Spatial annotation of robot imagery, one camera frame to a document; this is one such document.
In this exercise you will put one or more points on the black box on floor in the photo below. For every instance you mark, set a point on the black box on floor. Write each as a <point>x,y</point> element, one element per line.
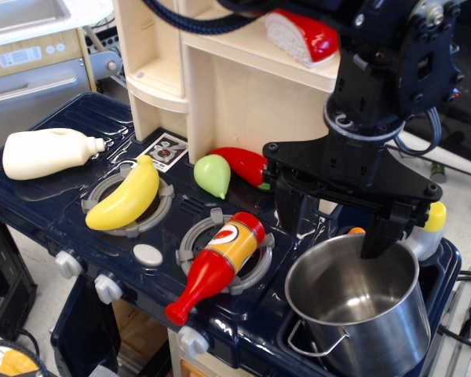
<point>17,289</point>

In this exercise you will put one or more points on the steel pot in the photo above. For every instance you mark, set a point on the steel pot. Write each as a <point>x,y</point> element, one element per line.
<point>366,317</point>

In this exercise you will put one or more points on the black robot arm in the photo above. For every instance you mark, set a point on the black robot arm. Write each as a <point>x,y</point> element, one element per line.
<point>395,63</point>

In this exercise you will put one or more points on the white stove knob middle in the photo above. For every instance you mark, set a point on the white stove knob middle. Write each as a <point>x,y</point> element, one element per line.
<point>107,289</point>

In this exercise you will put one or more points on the white toy jug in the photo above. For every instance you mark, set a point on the white toy jug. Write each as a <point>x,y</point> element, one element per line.
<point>39,153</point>

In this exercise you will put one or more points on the yellow toy banana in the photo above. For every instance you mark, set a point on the yellow toy banana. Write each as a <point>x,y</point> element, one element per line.
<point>129,201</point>

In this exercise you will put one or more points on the red white toy bread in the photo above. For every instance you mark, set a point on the red white toy bread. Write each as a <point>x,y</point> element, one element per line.
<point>308,41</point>

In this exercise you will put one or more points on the grey toy faucet yellow cap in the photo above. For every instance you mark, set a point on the grey toy faucet yellow cap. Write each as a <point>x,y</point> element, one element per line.
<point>424,241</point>

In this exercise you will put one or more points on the grey oval stove button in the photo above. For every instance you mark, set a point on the grey oval stove button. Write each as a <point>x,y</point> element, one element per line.
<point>147,255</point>

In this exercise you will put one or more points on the cream toy kitchen shelf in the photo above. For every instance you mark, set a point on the cream toy kitchen shelf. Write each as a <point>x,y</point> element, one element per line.
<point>237,89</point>

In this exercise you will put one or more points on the red toy chili pepper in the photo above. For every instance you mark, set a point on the red toy chili pepper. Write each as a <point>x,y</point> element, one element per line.
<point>246,164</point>

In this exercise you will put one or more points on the red toy ketchup bottle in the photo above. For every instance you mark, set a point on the red toy ketchup bottle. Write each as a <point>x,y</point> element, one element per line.
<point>218,263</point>

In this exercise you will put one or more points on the green toy pear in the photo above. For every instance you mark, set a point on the green toy pear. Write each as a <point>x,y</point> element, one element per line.
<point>212,173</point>

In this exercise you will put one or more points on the grey toy dishwasher unit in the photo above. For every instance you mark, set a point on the grey toy dishwasher unit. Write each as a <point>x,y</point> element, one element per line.
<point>48,54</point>

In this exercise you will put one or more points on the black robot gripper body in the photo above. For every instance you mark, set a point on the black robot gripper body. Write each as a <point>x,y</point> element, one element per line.
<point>352,166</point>

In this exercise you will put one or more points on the white stove knob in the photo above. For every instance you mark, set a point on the white stove knob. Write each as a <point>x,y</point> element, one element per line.
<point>107,289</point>
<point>67,265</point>
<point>192,342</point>

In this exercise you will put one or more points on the white stove knob right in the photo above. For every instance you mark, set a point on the white stove knob right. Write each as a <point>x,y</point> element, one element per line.
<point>192,342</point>

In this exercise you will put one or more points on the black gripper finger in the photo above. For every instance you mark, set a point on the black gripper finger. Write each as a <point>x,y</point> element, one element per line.
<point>381,234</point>
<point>296,209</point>

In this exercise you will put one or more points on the navy toy kitchen stove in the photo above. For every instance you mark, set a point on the navy toy kitchen stove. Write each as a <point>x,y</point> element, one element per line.
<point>246,327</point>

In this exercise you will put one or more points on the white stove knob left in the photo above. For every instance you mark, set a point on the white stove knob left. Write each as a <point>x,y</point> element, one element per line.
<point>67,265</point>

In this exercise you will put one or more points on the white stand frame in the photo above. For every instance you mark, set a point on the white stand frame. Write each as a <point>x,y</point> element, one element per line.
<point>437,155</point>

